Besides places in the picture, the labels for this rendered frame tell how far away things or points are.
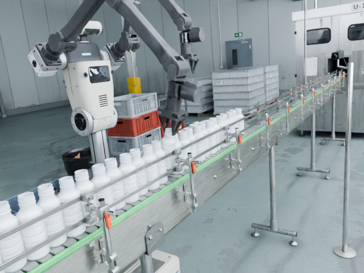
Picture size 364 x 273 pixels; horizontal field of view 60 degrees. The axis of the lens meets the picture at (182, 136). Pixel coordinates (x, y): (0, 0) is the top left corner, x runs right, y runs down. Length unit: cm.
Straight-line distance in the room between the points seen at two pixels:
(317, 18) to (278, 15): 598
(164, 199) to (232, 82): 684
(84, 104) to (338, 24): 464
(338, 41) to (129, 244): 506
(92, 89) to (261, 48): 1038
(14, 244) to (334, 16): 544
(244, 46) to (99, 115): 1050
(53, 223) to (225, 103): 733
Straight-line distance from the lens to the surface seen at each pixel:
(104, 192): 100
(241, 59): 1206
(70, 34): 152
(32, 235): 88
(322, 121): 587
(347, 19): 572
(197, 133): 143
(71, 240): 96
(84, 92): 172
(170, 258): 214
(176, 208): 128
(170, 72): 114
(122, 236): 106
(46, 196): 90
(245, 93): 783
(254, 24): 1197
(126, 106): 368
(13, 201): 157
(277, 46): 1167
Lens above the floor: 144
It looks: 13 degrees down
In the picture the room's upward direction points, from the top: 5 degrees counter-clockwise
